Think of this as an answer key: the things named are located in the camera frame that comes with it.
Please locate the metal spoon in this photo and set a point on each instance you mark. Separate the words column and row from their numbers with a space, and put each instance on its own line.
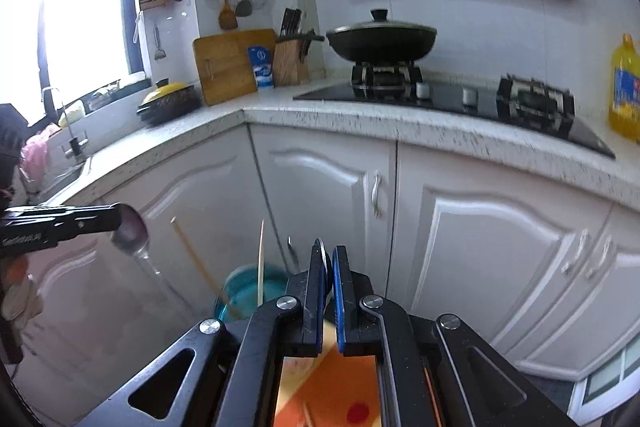
column 131, row 232
column 327, row 272

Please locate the glass wok lid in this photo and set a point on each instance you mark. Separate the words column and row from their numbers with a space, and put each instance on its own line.
column 380, row 24

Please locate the yellow oil bottle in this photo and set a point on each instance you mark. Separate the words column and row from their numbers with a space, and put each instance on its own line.
column 625, row 92

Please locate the black burner grate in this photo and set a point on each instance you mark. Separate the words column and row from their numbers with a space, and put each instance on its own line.
column 537, row 104
column 385, row 79

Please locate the blue and white bag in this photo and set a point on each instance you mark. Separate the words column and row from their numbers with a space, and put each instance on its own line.
column 261, row 67

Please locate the black gas cooktop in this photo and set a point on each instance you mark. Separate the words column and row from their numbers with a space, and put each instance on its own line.
column 450, row 104

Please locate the steel sink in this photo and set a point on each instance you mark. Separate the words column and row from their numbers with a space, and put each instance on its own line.
column 60, row 182

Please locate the black pot with yellow lid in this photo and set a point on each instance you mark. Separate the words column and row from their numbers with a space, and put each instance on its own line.
column 167, row 99

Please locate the black wok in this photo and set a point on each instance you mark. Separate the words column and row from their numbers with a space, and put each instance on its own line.
column 382, row 47

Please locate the silver stove knob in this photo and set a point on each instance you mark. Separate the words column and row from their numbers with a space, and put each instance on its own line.
column 424, row 90
column 470, row 96

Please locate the white cabinet door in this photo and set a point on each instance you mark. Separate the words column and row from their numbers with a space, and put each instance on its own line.
column 165, row 187
column 320, row 187
column 620, row 307
column 490, row 257

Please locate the white speckled countertop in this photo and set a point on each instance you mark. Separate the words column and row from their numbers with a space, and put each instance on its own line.
column 350, row 117

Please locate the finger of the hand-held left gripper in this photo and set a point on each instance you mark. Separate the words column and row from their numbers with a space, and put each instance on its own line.
column 95, row 219

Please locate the wooden chopstick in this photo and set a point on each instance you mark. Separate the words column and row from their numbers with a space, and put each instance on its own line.
column 261, row 262
column 197, row 259

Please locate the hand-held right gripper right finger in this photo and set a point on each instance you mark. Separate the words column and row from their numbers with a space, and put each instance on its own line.
column 341, row 297

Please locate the pink cloth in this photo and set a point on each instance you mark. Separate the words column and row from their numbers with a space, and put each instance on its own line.
column 37, row 154

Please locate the bright window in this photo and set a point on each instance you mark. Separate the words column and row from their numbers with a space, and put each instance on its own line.
column 75, row 7

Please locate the white container with teal rim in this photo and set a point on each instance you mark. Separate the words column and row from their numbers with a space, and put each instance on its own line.
column 245, row 294

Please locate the person's left hand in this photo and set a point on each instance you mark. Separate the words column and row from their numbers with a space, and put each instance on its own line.
column 22, row 292

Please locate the metal faucet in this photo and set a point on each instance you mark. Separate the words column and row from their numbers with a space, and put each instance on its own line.
column 55, row 107

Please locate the wooden knife block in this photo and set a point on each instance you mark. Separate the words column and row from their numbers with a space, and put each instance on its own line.
column 290, row 62

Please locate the wooden cutting board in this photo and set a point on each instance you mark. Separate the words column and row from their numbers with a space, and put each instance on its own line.
column 227, row 67

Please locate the white glass panelled door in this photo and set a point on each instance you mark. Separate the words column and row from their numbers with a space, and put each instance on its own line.
column 607, row 382

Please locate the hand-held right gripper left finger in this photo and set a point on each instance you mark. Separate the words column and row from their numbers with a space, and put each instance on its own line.
column 314, row 292

